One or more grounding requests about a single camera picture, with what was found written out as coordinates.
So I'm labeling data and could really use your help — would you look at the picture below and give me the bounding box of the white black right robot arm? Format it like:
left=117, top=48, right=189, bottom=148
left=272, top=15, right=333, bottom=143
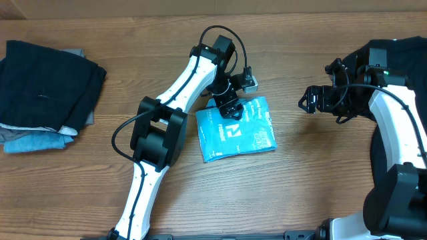
left=298, top=48, right=426, bottom=239

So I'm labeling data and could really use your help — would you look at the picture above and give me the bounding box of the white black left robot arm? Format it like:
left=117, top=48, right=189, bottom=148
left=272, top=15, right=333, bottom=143
left=107, top=35, right=244, bottom=239

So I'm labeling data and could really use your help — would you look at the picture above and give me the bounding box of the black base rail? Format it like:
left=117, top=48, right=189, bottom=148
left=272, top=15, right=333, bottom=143
left=79, top=229, right=321, bottom=240

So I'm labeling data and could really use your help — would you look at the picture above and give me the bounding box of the light blue printed t-shirt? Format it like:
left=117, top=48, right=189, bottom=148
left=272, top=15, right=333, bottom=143
left=195, top=97, right=278, bottom=163

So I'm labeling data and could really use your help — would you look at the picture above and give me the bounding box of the folded blue garment under stack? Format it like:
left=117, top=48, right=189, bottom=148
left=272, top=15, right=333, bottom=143
left=3, top=131, right=73, bottom=153

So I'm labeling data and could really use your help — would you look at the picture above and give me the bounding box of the folded black garment on stack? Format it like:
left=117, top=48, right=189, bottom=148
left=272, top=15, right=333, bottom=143
left=1, top=40, right=106, bottom=135

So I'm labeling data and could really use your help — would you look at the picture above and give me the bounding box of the black unfolded shirt pile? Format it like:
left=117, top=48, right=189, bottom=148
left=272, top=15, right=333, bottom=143
left=340, top=36, right=427, bottom=187

